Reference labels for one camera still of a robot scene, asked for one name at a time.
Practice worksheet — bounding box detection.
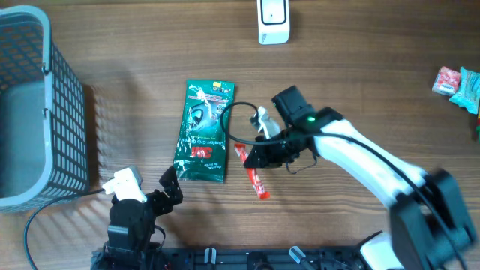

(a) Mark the red small sachet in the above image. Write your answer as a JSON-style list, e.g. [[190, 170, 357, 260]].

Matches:
[[234, 144, 270, 200]]

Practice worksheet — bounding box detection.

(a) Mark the green 3M gloves packet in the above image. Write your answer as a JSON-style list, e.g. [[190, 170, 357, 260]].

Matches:
[[173, 79, 235, 183]]

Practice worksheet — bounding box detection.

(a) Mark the red snack pack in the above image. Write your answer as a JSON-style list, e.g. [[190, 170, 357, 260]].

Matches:
[[432, 66, 461, 96]]

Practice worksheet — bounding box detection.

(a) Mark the light teal tissue pack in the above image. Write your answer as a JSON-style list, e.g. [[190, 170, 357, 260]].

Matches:
[[449, 67, 479, 115]]

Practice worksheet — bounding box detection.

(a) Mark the sriracha sauce bottle green cap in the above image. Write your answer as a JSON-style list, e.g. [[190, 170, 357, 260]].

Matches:
[[475, 111, 480, 143]]

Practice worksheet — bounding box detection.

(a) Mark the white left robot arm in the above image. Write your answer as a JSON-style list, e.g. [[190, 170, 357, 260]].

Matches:
[[91, 166, 183, 270]]

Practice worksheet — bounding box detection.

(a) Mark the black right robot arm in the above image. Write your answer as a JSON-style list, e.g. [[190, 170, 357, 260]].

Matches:
[[244, 86, 478, 269]]

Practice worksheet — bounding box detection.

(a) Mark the white barcode scanner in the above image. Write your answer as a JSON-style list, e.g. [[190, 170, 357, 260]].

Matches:
[[256, 0, 290, 45]]

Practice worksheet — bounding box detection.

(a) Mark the grey plastic shopping basket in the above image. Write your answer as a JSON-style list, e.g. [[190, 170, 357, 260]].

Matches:
[[1, 5, 89, 213]]

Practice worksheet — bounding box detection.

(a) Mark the black left camera cable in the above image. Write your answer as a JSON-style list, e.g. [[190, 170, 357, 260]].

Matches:
[[22, 187, 107, 270]]

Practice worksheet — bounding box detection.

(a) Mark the black camera cable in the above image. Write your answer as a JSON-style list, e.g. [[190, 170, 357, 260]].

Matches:
[[22, 187, 107, 270], [219, 100, 470, 270]]

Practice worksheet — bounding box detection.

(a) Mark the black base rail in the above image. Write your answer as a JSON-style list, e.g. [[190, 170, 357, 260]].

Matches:
[[91, 246, 367, 270]]

